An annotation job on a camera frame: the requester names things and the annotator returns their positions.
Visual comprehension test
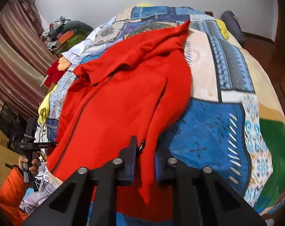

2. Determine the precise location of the striped brown curtain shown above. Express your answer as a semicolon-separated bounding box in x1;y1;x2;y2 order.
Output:
0;0;59;126

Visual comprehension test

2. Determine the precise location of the white patterned sheet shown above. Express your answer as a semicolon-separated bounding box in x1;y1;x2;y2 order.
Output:
19;163;64;215

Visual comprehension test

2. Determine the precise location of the black chair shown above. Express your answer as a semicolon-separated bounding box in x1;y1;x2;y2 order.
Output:
0;101;28;151

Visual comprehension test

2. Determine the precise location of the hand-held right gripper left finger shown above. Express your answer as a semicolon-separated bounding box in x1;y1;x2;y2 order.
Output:
22;135;138;226

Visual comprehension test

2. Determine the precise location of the wooden door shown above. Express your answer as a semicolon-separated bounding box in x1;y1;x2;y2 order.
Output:
273;0;285;54

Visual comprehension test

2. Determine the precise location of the white shirt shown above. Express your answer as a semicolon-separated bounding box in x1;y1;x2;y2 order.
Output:
62;27;99;64

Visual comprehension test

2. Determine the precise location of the wooden desk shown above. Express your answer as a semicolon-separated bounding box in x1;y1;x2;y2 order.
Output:
0;124;24;193

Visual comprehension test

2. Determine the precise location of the grey backpack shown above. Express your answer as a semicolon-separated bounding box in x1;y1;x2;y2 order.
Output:
221;11;246;46

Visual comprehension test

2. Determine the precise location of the orange box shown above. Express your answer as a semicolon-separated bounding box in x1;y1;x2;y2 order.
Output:
56;30;75;47

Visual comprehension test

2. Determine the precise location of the pile of mixed clothes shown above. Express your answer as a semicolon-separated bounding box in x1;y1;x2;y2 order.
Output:
41;16;72;52

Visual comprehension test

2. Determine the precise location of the yellow plush cloth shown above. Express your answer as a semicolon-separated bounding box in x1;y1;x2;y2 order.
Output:
38;92;56;124

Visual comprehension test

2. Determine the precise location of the red plush toy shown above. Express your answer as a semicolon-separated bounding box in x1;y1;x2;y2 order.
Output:
46;58;72;83

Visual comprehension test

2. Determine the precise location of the red zip jacket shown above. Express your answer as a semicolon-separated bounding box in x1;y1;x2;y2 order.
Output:
46;20;194;223

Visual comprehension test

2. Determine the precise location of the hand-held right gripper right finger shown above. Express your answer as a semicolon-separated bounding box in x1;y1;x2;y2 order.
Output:
154;147;267;226

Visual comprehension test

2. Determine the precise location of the person's left hand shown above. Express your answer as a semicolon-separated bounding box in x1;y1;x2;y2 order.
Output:
18;156;42;177

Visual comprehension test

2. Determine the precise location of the blue patchwork blanket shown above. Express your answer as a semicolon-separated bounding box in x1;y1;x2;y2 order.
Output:
38;5;275;226

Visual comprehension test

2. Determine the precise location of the grey stuffed pillow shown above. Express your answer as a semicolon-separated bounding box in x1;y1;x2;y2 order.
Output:
68;20;95;32

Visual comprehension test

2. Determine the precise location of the green patterned cloth cover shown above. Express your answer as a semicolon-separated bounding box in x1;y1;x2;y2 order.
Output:
65;33;88;50

